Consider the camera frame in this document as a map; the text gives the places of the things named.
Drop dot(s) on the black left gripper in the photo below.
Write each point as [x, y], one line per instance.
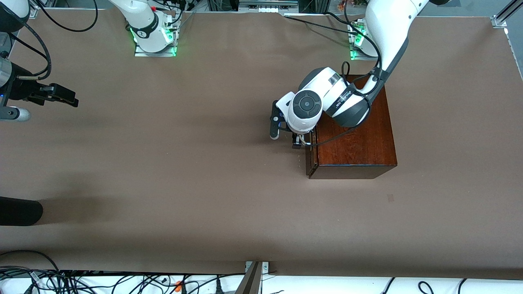
[296, 140]

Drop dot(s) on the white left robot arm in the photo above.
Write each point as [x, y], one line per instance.
[388, 28]

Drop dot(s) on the black cylinder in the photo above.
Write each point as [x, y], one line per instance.
[20, 210]

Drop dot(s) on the white power strip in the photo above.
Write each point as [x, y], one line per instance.
[269, 10]

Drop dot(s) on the brown paper table cover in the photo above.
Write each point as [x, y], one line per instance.
[184, 163]

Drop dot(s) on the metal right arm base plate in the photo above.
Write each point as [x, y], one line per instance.
[155, 54]

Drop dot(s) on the dark brown wooden cabinet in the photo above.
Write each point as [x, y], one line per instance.
[359, 147]

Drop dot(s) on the aluminium frame profile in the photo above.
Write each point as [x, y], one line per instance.
[500, 20]

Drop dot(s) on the metal bracket with dark bar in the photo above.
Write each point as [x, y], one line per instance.
[251, 281]

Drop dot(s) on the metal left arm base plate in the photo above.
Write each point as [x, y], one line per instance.
[357, 55]

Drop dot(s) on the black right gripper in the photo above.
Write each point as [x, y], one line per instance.
[21, 90]

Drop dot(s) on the wooden drawer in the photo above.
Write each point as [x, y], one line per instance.
[309, 163]

